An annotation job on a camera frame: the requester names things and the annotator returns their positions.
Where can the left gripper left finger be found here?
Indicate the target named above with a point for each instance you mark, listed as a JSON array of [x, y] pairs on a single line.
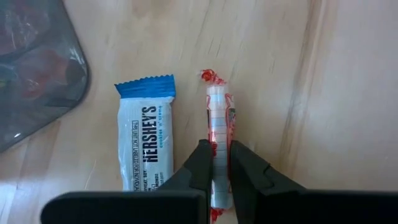
[[200, 168]]

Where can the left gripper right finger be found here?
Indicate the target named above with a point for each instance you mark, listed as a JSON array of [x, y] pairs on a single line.
[[245, 174]]

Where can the Smarties candy roll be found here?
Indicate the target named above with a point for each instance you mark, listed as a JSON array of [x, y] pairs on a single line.
[[221, 115]]

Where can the white blue Hershey's candy bar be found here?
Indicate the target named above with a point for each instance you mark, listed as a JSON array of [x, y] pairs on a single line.
[[146, 133]]

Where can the red hard candy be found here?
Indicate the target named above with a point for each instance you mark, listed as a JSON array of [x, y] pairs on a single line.
[[40, 74]]

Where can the clear grey plastic bin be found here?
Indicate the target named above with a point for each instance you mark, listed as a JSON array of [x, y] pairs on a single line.
[[37, 102]]

